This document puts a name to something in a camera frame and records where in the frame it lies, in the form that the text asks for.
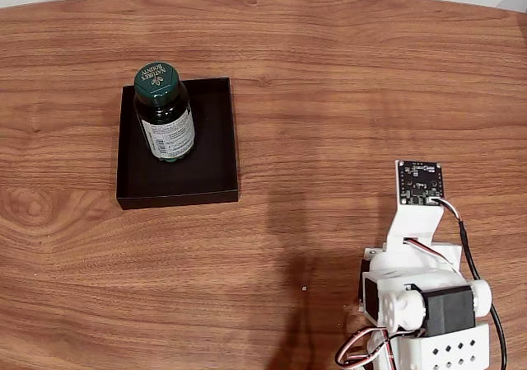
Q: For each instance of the green-capped dark pill bottle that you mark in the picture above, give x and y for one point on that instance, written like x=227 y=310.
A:
x=166 y=127

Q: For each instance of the shallow black cardboard box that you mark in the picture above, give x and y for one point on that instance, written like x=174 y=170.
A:
x=214 y=160

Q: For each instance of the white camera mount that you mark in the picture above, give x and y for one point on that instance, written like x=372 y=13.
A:
x=415 y=226

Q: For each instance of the black camera circuit board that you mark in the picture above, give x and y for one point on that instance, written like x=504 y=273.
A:
x=420 y=182

